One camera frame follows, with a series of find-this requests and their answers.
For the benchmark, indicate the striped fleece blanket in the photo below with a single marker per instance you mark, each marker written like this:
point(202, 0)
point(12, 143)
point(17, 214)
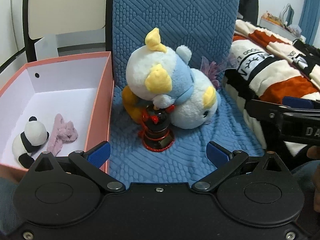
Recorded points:
point(261, 68)

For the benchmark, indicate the hanging clothes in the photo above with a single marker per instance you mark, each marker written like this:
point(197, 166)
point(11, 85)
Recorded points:
point(249, 10)

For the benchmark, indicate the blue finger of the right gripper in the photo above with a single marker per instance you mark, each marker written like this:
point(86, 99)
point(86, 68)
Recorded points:
point(297, 102)

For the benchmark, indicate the pink cardboard box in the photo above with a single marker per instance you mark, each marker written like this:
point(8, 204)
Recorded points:
point(79, 87)

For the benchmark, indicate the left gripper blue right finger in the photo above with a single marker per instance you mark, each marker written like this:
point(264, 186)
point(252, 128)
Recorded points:
point(217, 154)

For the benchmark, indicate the blue curtain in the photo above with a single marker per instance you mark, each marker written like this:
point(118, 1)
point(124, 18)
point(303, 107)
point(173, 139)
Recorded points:
point(309, 20)

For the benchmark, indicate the small panda plush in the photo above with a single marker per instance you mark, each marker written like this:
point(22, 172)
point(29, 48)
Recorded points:
point(29, 141)

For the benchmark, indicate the person's right hand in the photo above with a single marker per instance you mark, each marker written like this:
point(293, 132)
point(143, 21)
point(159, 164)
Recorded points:
point(313, 153)

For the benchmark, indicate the pink fuzzy hair clip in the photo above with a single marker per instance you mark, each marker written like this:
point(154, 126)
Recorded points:
point(62, 133)

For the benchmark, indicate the white cluttered desk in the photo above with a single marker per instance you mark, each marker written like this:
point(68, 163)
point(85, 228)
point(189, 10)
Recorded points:
point(283, 25)

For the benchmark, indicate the black garment on bed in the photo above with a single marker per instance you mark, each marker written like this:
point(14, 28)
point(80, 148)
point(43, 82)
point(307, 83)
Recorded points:
point(307, 58)

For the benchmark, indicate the beige folding chair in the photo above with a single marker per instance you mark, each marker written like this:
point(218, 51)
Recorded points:
point(41, 18)

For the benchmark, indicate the blue quilted chair cushion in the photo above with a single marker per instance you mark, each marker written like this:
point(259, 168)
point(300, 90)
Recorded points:
point(206, 27)

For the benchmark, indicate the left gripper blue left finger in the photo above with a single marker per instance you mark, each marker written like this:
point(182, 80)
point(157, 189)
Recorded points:
point(99, 154)

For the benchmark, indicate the brown bear plush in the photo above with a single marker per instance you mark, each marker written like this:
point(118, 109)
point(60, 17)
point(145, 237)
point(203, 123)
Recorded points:
point(131, 105)

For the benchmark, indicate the white blue penguin plush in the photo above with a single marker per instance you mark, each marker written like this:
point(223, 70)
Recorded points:
point(160, 75)

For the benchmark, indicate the black red devil toy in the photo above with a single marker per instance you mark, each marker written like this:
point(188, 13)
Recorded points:
point(156, 134)

